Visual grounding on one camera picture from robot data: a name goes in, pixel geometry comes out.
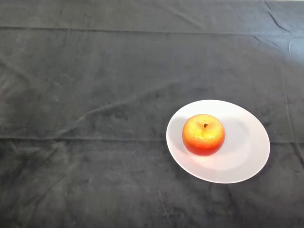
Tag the black cloth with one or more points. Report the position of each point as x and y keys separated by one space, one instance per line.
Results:
x=95 y=71

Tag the red yellow apple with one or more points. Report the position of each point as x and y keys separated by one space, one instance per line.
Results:
x=203 y=136

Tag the white round plate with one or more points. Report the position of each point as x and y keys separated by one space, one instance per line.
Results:
x=244 y=147

